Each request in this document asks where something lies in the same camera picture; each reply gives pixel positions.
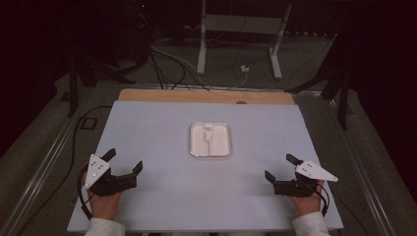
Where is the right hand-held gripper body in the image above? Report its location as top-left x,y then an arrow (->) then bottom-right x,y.
273,159 -> 339,199

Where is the white plug with cable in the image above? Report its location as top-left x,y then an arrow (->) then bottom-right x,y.
150,43 -> 251,90

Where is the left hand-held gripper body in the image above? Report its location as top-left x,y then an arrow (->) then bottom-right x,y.
84,153 -> 138,198

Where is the white square tray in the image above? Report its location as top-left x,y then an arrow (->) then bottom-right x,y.
189,121 -> 233,158

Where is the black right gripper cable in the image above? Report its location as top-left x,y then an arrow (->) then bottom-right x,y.
315,181 -> 330,218

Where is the black floor cable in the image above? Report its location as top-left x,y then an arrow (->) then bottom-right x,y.
14,104 -> 113,236

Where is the person's right hand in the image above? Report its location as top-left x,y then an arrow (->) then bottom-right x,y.
289,191 -> 325,217

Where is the white metal table frame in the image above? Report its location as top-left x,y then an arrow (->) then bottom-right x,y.
196,0 -> 294,81

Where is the person's left hand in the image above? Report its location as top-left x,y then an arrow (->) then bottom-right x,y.
82,171 -> 124,220

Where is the bundle of black cables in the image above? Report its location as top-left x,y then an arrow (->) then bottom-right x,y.
148,45 -> 210,91

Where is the pale grey table board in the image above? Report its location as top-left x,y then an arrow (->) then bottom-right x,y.
67,99 -> 344,234

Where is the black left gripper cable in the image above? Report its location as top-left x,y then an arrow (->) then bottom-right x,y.
77,162 -> 96,220

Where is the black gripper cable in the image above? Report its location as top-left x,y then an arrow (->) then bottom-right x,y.
315,181 -> 330,218
77,162 -> 96,220

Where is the black metal stand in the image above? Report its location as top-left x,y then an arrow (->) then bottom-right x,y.
284,32 -> 352,131
67,53 -> 138,118

